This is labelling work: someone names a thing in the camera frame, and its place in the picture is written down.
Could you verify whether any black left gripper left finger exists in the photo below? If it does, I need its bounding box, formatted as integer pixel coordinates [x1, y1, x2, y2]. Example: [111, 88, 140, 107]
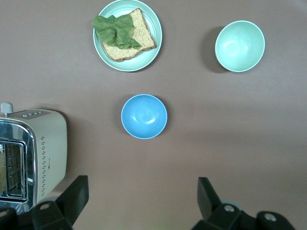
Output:
[31, 175, 90, 230]

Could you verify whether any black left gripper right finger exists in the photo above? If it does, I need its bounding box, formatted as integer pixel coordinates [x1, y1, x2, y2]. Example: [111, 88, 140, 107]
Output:
[191, 176, 243, 230]

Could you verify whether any blue bowl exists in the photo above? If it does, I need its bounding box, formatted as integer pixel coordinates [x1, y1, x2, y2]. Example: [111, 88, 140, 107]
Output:
[120, 93, 168, 140]

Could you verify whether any mint green bowl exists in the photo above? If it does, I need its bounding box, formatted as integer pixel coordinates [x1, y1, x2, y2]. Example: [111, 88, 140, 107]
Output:
[214, 20, 266, 72]

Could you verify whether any beige steel toaster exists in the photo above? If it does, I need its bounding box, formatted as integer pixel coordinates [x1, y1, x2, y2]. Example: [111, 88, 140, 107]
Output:
[0, 102, 68, 215]

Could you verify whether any light green plate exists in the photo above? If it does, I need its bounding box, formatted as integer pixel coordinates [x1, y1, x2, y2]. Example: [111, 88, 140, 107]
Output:
[93, 0, 163, 72]

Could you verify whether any green lettuce leaf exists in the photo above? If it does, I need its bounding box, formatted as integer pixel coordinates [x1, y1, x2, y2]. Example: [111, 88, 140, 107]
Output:
[92, 14, 142, 50]

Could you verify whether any brown bread slice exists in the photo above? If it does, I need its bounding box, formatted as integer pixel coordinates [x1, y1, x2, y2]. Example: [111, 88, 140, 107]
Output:
[102, 8, 157, 62]

